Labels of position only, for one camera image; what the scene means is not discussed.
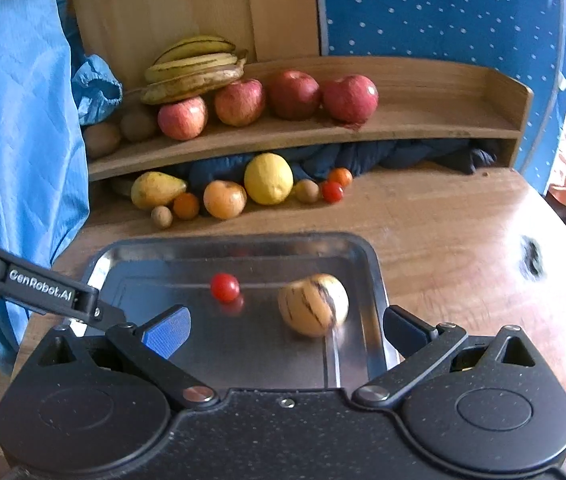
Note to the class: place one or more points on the dark blue cloth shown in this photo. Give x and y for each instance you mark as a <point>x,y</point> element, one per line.
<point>388,155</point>

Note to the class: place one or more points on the small orange tangerine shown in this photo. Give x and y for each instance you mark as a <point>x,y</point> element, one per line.
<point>186,206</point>
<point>341,175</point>

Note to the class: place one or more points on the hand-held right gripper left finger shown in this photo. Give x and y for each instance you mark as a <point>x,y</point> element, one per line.
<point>168,333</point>

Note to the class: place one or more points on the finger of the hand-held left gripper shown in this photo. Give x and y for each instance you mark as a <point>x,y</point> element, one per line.
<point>38,285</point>

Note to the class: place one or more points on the striped yellow pepino melon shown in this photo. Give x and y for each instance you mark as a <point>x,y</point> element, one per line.
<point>313,304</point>

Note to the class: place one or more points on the blue white-dotted cloth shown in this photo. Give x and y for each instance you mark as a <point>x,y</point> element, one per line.
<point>438,15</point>

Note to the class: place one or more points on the red cherry tomato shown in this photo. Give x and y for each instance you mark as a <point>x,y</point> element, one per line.
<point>333,192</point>
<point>225,286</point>

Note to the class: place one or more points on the brown-spotted banana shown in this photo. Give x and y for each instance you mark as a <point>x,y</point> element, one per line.
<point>190,87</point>

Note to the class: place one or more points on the yellow banana with dark streaks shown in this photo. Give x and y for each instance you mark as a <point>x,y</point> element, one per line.
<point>195,45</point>

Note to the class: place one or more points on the curved wooden shelf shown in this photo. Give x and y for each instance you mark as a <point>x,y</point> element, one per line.
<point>413,120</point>

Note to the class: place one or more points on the orange persimmon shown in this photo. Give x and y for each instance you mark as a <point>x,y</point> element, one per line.
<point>224,200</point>

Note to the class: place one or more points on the metal tray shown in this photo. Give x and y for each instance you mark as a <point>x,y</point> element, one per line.
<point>263,350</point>

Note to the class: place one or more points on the light blue shoe cover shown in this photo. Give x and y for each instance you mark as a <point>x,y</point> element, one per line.
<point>95,87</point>

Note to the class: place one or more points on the brown kiwi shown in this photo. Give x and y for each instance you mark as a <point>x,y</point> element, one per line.
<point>138,123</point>
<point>102,139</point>

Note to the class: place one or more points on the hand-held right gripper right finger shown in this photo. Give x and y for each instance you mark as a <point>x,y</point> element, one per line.
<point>405,329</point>

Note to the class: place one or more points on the small brown round fruit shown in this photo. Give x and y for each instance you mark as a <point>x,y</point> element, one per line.
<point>161,216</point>
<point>307,191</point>

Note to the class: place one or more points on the pale red apple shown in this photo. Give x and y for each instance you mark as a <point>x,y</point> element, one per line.
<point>183,117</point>
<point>239,102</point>

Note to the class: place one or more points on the yellow lemon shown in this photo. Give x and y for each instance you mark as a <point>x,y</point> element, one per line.
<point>269,178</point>

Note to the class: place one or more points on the shiny blue garment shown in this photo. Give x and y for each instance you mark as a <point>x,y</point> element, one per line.
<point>18,110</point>

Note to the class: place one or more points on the yellow pear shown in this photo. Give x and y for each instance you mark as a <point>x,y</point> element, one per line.
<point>155,189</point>

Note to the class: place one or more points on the wooden board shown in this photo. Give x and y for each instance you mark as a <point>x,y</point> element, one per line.
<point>163,5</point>

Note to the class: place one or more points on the dark red apple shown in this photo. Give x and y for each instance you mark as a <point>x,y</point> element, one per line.
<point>294,95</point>
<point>350,97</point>

